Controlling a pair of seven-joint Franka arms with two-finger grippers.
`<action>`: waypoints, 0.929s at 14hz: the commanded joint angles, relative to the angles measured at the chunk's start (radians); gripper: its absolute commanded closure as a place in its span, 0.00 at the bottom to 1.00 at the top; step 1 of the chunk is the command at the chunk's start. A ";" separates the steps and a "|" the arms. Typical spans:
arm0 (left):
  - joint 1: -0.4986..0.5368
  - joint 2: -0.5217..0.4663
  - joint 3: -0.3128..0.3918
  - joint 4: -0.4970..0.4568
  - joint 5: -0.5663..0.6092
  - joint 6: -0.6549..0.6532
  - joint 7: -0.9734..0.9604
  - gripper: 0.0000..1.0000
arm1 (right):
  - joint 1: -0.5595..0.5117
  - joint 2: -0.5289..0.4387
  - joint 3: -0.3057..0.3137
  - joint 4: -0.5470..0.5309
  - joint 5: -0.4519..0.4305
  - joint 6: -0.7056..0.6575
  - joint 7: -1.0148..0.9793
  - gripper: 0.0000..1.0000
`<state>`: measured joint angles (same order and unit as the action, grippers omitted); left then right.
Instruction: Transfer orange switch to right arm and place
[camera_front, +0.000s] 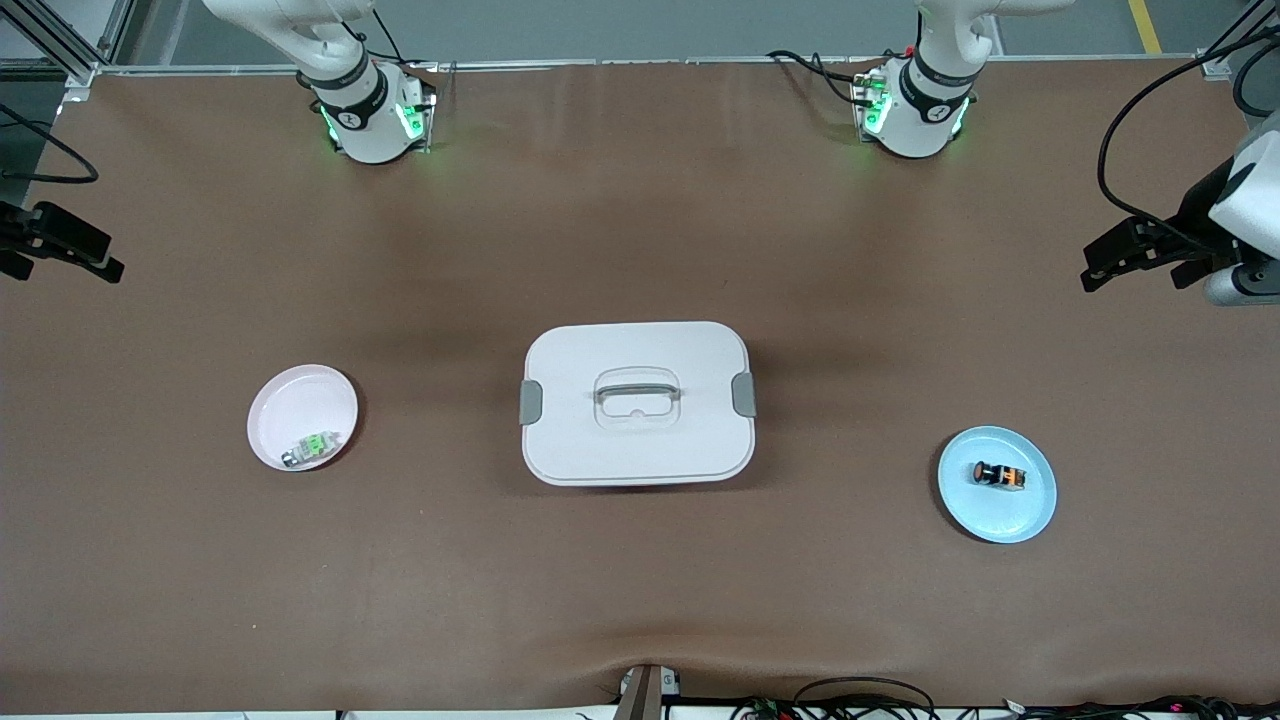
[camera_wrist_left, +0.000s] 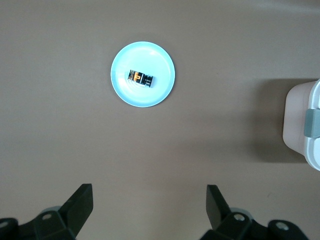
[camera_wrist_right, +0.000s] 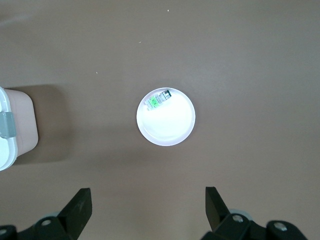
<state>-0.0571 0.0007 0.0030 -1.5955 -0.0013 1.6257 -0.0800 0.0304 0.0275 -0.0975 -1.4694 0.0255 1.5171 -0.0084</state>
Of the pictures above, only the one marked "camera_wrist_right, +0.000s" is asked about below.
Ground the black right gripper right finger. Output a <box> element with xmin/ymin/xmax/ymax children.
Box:
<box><xmin>202</xmin><ymin>186</ymin><xmax>310</xmax><ymax>240</ymax></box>

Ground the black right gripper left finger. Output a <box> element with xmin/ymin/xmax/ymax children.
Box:
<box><xmin>0</xmin><ymin>187</ymin><xmax>93</xmax><ymax>240</ymax></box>

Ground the pink round plate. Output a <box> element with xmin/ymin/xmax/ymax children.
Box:
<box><xmin>136</xmin><ymin>87</ymin><xmax>196</xmax><ymax>147</ymax></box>

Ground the pink box with white lid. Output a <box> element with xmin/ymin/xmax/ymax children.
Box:
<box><xmin>0</xmin><ymin>86</ymin><xmax>39</xmax><ymax>172</ymax></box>

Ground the green push-button switch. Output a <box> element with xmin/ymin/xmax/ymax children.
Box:
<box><xmin>145</xmin><ymin>89</ymin><xmax>173</xmax><ymax>112</ymax></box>

